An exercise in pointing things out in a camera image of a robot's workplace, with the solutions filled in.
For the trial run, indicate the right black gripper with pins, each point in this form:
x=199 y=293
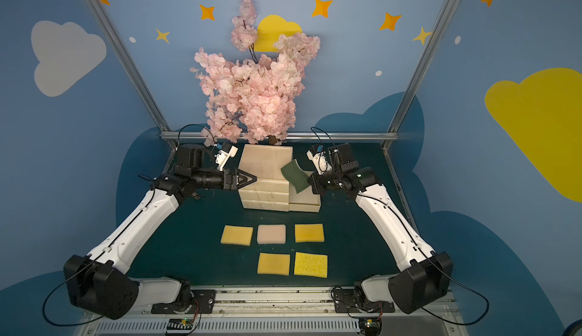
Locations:
x=316 y=183

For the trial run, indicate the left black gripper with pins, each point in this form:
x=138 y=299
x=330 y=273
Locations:
x=231 y=179

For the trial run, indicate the white bottom drawer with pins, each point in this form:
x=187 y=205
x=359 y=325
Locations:
x=305 y=201

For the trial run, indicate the dark green scouring sponge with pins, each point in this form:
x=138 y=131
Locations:
x=295 y=176

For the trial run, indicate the white three-drawer cabinet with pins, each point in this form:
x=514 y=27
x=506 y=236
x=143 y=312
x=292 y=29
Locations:
x=271 y=190

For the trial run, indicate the pale yellow foam sponge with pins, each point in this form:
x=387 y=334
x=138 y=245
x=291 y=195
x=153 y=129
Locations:
x=237 y=235

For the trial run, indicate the pink sponge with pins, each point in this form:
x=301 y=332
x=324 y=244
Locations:
x=271 y=234

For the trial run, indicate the bright yellow porous sponge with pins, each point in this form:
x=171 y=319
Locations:
x=312 y=265

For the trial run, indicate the light yellow coarse sponge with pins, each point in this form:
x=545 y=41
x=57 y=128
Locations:
x=273 y=264

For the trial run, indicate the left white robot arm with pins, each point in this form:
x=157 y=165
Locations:
x=98 y=282

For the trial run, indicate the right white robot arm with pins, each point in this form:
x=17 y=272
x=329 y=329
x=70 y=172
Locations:
x=424 y=275

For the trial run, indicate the pink cherry blossom tree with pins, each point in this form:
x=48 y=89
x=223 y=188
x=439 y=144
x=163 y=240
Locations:
x=254 y=99

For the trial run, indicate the green circuit board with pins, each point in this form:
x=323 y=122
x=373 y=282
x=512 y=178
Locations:
x=179 y=326

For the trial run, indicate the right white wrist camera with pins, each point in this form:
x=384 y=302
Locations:
x=316 y=154

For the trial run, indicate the rear aluminium frame bar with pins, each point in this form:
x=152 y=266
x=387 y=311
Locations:
x=302 y=136

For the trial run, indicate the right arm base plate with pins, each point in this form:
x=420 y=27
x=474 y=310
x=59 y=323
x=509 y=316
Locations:
x=353 y=300

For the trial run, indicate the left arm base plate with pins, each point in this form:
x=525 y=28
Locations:
x=201 y=301

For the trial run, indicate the aluminium mounting rail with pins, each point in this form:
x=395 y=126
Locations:
x=281 y=311

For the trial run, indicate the left aluminium frame post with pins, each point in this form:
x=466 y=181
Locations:
x=105 y=22

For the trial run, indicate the aluminium frame post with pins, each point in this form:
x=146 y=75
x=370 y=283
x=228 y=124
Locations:
x=105 y=22
x=442 y=23

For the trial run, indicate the right aluminium frame post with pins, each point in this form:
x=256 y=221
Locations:
x=442 y=23

